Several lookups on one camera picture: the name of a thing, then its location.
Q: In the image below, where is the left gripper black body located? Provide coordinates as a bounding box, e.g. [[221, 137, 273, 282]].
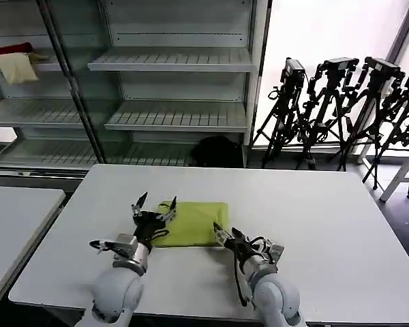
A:
[[132, 211, 170, 247]]

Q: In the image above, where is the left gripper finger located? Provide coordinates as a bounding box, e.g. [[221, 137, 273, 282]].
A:
[[131, 191, 149, 219], [157, 196, 179, 223]]

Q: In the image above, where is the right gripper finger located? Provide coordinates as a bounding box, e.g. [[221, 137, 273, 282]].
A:
[[213, 221, 230, 247], [230, 227, 248, 244]]

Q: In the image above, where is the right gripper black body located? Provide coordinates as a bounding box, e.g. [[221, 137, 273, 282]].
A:
[[224, 235, 257, 264]]

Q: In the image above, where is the green shirt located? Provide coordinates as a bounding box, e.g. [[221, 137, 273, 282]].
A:
[[153, 200, 230, 249]]

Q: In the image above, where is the black bag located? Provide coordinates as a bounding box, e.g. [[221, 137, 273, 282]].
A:
[[192, 135, 243, 168]]

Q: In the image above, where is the grey empty shelf unit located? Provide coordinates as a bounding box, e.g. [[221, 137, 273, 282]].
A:
[[87, 0, 272, 168]]

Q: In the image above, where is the grey shelf unit with cloths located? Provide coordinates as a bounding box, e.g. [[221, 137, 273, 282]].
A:
[[0, 0, 106, 176]]

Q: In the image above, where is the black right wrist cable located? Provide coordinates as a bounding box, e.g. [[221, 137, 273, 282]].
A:
[[232, 234, 271, 307]]

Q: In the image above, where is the white frame stand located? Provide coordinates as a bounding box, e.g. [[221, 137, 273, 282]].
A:
[[379, 134, 409, 202]]

